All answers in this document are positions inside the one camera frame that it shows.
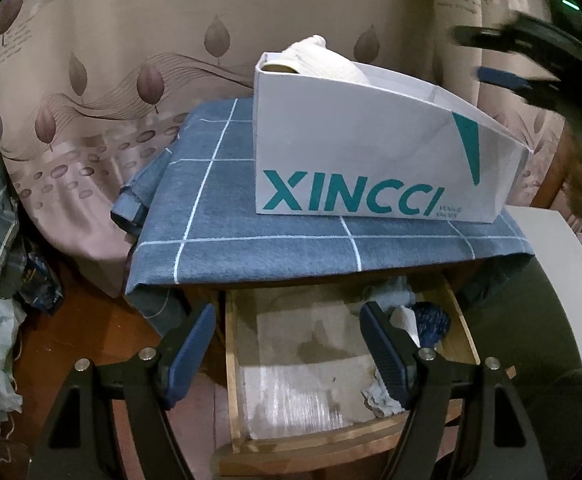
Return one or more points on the wooden frame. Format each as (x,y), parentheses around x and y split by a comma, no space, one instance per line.
(553,175)

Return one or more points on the grey white cabinet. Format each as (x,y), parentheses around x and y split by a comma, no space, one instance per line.
(556,270)

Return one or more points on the small white cloth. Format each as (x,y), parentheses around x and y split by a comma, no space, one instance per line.
(406,322)

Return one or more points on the wooden drawer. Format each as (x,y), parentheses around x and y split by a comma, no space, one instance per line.
(296,400)

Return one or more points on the dark blue cloth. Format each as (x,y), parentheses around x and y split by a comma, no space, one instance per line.
(432,322)

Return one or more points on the leaf print curtain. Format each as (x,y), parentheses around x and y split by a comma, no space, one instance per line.
(121,60)

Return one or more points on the cream ribbed underwear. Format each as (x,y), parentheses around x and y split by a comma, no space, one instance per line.
(321,60)

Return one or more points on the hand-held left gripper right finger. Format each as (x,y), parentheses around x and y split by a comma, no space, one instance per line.
(386,355)

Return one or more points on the blue checked tablecloth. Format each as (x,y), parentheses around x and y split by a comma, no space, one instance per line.
(271,240)

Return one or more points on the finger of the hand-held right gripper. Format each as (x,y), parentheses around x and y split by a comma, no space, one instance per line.
(486,37)
(506,79)

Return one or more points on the white cardboard box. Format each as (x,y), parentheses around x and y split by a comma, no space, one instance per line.
(361,150)

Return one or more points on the dark blue packet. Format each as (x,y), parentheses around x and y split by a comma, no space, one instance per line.
(38,285)

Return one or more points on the dark green cloth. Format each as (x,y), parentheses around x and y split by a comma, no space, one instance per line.
(531,360)

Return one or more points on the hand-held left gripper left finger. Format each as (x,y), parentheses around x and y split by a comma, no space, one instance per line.
(191,350)

